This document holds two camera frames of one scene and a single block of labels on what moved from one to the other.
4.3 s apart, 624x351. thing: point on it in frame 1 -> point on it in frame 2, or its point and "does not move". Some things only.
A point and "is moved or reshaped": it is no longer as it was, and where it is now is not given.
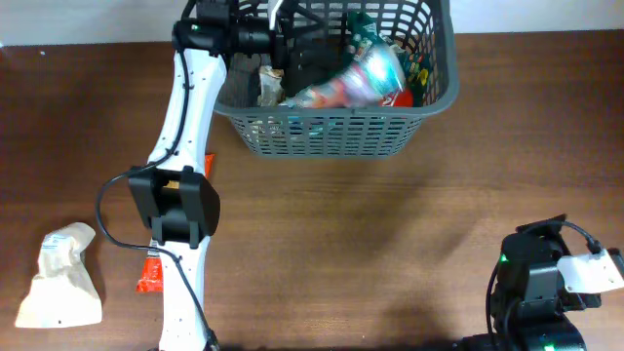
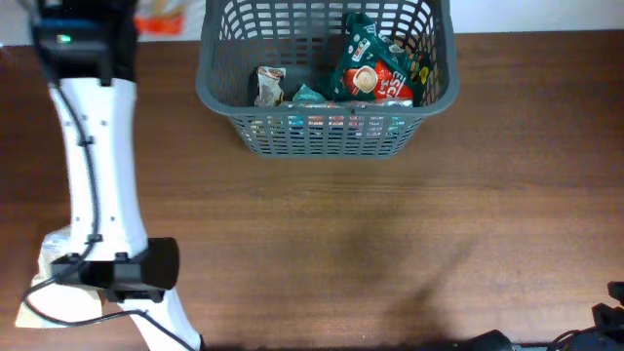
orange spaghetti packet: (152, 277) is moved or reshaped
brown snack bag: (271, 89) does not move
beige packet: (64, 292) does not move
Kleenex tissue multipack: (375, 76) -> (338, 119)
